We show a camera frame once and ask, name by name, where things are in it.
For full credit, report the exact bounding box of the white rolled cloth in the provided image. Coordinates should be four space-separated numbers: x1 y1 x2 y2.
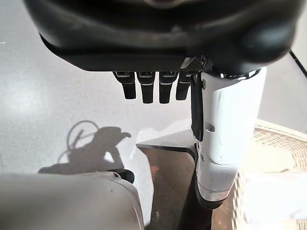
241 169 307 218

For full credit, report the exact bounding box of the silver robot left leg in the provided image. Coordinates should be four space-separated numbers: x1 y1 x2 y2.
0 168 145 230

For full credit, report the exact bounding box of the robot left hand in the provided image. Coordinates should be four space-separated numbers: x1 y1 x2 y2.
23 0 300 211

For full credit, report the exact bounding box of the cream wicker basket tray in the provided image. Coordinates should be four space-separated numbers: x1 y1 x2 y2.
231 119 307 230

